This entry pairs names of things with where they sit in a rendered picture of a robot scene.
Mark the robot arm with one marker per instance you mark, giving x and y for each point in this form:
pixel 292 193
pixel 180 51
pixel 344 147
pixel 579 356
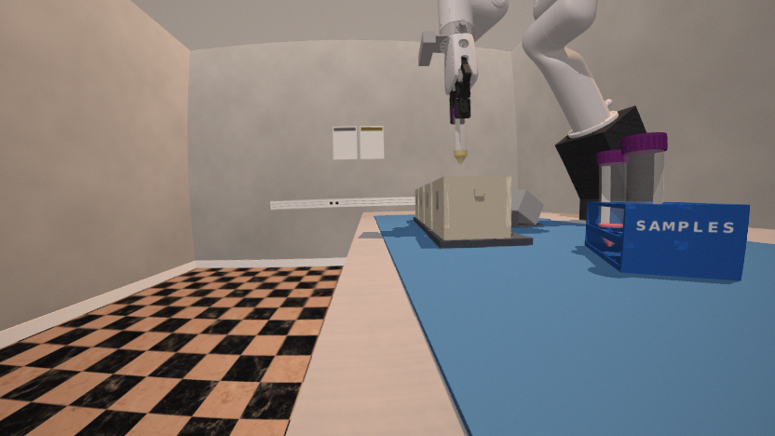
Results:
pixel 544 43

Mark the blue bench mat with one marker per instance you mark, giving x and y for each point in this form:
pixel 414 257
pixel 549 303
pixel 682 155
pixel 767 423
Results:
pixel 550 339

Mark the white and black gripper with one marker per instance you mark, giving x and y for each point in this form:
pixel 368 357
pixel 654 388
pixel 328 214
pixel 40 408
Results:
pixel 459 52

